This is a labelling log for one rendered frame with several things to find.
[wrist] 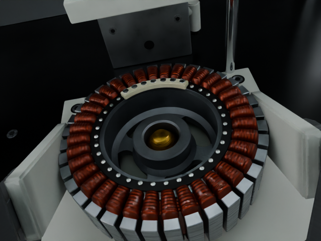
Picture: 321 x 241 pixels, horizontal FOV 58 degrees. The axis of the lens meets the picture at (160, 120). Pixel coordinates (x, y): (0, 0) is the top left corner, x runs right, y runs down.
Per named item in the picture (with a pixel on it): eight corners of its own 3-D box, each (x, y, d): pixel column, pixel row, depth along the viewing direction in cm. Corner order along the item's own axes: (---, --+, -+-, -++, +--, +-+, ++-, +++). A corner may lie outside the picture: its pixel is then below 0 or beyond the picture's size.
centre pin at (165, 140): (184, 172, 17) (180, 145, 15) (152, 177, 18) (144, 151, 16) (179, 146, 19) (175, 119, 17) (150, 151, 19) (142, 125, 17)
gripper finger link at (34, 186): (42, 240, 12) (25, 243, 12) (80, 165, 19) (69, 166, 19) (20, 178, 11) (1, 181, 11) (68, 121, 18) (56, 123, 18)
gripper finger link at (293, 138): (303, 133, 11) (324, 130, 11) (248, 92, 18) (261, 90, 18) (304, 201, 12) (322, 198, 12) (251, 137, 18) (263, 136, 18)
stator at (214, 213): (293, 238, 14) (311, 204, 11) (69, 271, 15) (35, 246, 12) (232, 86, 22) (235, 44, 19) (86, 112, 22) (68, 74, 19)
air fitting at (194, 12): (202, 34, 27) (200, 3, 24) (189, 37, 27) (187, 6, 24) (199, 28, 27) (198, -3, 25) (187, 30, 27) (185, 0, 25)
